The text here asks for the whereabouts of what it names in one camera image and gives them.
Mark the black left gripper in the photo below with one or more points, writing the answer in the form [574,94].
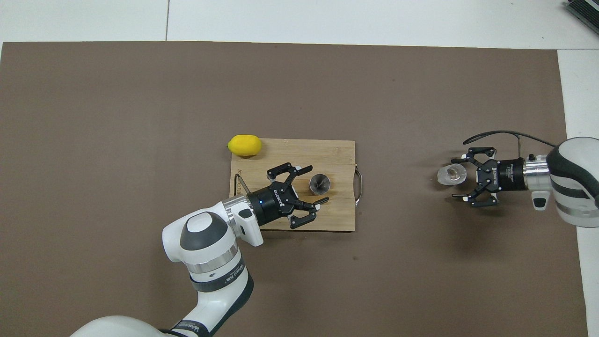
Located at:
[273,203]

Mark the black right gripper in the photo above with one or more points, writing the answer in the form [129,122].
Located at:
[505,174]

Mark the steel cocktail jigger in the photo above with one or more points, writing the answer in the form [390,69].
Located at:
[320,184]

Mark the clear glass cup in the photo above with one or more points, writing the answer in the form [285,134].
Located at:
[451,174]

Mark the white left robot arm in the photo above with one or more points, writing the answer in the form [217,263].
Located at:
[206,243]

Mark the wooden cutting board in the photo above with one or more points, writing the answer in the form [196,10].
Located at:
[337,154]

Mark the yellow lemon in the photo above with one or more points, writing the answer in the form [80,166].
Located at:
[244,145]

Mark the grey ribbed device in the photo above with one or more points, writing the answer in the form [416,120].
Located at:
[587,8]

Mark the brown paper table mat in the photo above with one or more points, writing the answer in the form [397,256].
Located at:
[93,117]

